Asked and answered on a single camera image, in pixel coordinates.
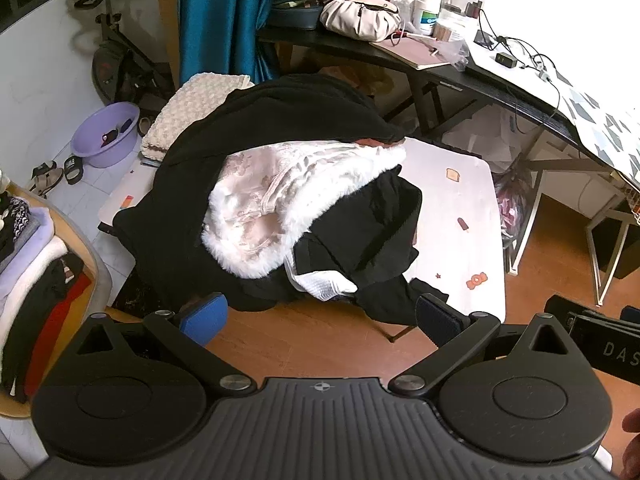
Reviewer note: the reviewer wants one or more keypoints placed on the pink notebook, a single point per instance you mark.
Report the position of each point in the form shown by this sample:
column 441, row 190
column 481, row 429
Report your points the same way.
column 410, row 52

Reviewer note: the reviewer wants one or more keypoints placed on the person's right hand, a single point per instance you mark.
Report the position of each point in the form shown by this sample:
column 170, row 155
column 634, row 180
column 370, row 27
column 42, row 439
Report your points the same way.
column 635, row 420

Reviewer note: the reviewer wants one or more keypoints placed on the beige fabric bag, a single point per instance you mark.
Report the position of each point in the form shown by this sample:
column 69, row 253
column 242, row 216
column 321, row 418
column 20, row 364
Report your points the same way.
column 360, row 17

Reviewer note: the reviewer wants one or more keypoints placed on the teal curtain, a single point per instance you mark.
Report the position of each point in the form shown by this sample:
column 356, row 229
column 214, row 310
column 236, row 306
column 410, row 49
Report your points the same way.
column 220, row 20

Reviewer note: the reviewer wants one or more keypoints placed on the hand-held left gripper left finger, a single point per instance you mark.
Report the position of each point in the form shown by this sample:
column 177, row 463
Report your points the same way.
column 205, row 317

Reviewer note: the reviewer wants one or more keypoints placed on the white folding table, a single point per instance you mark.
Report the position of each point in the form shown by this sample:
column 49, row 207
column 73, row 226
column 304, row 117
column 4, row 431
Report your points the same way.
column 450, row 210

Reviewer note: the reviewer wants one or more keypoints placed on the black knit sweater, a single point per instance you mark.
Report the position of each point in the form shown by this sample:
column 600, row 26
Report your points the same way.
column 200, row 170

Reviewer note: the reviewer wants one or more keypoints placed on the black desk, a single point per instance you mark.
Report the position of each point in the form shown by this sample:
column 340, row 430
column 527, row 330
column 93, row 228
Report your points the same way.
column 350, row 47

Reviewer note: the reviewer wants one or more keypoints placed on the dark zip case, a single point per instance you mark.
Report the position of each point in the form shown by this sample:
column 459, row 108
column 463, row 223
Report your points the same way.
column 300, row 15

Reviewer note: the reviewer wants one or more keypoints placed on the white cloth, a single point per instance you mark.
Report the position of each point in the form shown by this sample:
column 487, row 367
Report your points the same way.
column 320, row 282

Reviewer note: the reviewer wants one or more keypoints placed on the geometric patterned bedsheet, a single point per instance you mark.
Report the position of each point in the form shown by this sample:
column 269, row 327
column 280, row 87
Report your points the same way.
column 600, row 125

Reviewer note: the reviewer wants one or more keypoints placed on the black charger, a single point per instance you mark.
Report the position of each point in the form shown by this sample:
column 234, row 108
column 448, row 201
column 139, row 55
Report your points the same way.
column 506, row 59

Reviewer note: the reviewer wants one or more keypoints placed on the pink fur-trimmed jacket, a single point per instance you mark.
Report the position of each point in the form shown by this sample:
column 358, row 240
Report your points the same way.
column 250, row 200

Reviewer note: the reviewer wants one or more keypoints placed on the purple plastic basin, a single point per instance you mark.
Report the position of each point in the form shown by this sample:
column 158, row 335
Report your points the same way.
column 100, row 152

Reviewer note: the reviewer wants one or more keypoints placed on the stack of folded clothes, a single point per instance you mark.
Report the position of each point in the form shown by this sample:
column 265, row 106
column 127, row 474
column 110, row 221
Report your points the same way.
column 30, row 280

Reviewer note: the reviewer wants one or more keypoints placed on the cream fleece blanket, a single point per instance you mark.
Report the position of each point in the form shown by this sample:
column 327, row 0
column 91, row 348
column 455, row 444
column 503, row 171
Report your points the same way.
column 170, row 120

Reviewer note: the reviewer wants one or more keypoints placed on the clear plastic bag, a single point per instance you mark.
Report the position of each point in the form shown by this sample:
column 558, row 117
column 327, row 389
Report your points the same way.
column 512, row 205

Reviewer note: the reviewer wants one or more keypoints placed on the beige sandal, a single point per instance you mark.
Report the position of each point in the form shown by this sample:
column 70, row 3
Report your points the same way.
column 47, row 181

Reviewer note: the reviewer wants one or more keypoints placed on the black garment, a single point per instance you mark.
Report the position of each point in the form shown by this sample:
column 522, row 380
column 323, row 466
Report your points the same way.
column 360, row 230

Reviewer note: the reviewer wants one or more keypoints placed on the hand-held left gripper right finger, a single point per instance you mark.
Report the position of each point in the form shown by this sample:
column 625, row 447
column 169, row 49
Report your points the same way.
column 440, row 320

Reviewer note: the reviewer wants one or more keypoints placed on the black exercise bike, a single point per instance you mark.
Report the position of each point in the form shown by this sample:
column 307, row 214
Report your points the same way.
column 115, row 70

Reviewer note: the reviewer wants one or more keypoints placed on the black slide sandal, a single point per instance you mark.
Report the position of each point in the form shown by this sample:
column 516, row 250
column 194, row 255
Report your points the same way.
column 73, row 170

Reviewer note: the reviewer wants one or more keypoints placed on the white metal frame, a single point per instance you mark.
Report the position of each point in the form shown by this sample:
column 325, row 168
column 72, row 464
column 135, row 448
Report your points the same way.
column 614, row 260

